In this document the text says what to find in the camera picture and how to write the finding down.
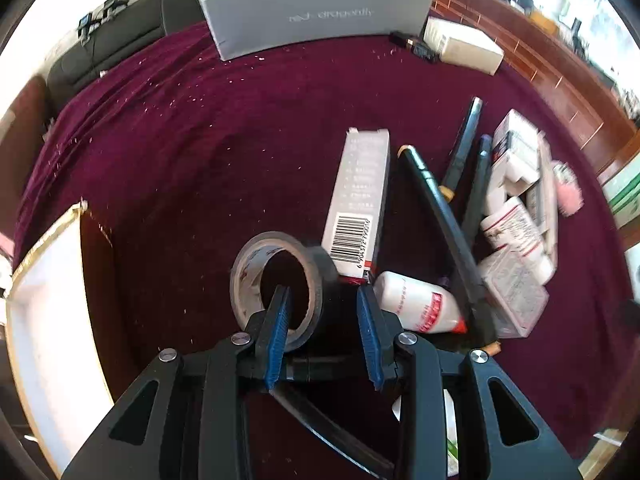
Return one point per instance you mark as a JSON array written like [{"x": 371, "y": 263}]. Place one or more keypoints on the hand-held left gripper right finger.
[{"x": 372, "y": 340}]

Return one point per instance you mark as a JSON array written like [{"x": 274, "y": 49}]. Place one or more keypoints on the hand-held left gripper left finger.
[{"x": 277, "y": 335}]

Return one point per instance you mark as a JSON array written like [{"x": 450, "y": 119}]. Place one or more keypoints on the white glue bottle red cap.
[{"x": 415, "y": 300}]

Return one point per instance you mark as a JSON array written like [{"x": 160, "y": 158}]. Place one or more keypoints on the black tape roll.
[{"x": 322, "y": 277}]

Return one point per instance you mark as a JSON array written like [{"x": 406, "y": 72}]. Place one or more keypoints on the long black stick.
[{"x": 325, "y": 430}]

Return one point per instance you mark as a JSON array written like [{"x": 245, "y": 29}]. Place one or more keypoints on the white green packet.
[{"x": 452, "y": 440}]

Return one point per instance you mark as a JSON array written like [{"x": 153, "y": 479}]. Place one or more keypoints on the black stick gold tip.
[{"x": 450, "y": 230}]

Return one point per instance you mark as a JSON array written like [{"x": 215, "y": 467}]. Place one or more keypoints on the white red barcode carton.
[{"x": 355, "y": 200}]

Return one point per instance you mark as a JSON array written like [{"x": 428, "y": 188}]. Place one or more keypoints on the white tray gold rim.
[{"x": 50, "y": 320}]

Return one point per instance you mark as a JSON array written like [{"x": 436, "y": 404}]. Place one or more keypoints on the white printed flat box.
[{"x": 515, "y": 300}]

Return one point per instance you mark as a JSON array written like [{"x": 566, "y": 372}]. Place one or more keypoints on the long thin white box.
[{"x": 549, "y": 195}]

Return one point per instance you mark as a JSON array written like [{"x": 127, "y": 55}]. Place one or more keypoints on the small pink bottle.
[{"x": 569, "y": 195}]

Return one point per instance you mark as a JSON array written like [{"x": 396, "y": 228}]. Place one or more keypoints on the green white box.
[{"x": 625, "y": 195}]

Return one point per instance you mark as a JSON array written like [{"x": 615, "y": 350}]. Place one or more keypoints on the small black device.
[{"x": 415, "y": 46}]

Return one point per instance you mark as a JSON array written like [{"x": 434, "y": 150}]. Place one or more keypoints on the small white box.
[{"x": 465, "y": 45}]

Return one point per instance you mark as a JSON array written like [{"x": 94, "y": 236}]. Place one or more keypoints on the wooden cabinet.
[{"x": 550, "y": 70}]

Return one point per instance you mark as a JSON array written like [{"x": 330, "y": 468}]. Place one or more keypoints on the black sofa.
[{"x": 125, "y": 45}]

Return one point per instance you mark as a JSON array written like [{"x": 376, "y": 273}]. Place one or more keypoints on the large grey cardboard box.
[{"x": 320, "y": 5}]

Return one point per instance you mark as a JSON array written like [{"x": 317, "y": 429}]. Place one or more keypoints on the black blue device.
[{"x": 100, "y": 17}]

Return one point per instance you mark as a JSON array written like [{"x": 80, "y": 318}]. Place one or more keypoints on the window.
[{"x": 575, "y": 0}]

